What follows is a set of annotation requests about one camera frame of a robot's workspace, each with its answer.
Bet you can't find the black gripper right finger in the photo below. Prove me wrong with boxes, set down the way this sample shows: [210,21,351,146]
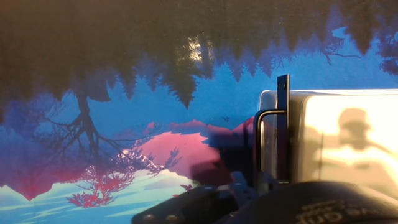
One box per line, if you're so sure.
[231,170,259,207]

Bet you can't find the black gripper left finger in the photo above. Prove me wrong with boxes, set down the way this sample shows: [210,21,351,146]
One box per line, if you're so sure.
[132,185,238,224]

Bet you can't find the white plastic drawer cabinet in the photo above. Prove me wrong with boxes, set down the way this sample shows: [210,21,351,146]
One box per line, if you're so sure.
[257,89,398,200]

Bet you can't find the printed landscape cloth mat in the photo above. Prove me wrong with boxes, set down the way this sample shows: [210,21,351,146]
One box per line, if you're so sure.
[0,0,398,224]

